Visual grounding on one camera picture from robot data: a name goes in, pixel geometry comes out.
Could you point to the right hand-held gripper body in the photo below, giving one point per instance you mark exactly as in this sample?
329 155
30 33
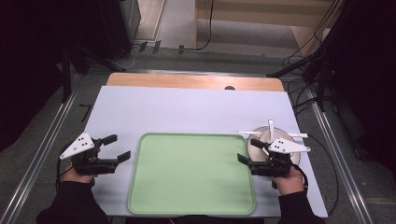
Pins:
285 146

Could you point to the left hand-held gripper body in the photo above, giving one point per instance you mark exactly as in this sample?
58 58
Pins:
81 146

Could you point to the white plate with dark rim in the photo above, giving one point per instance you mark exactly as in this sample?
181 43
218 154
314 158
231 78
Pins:
254 153

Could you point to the white ceramic spoon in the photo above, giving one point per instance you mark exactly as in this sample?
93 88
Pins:
271 127

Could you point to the green plastic tray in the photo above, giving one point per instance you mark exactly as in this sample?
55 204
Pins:
190 177

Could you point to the person's left hand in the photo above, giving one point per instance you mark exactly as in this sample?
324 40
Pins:
73 178

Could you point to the person's right hand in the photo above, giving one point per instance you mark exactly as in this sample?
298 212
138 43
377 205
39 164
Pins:
289 185

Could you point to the pale lilac table cover board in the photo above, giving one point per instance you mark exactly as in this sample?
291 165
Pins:
174 109

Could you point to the person's dark clothing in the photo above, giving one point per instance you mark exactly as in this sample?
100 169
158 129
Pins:
193 220

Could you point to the black slanted stand leg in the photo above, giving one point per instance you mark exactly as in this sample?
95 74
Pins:
295 63

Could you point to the wooden table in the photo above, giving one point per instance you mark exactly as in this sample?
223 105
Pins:
186 81

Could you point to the black cabinet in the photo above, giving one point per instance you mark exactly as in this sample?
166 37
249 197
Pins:
120 28

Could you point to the light wooden shelf unit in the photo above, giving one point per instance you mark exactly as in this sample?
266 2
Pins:
258 12

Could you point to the metal floor rail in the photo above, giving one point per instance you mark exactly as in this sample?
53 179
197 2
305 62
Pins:
40 152
339 161

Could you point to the black stand post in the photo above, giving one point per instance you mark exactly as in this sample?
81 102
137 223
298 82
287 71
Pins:
66 77
322 87

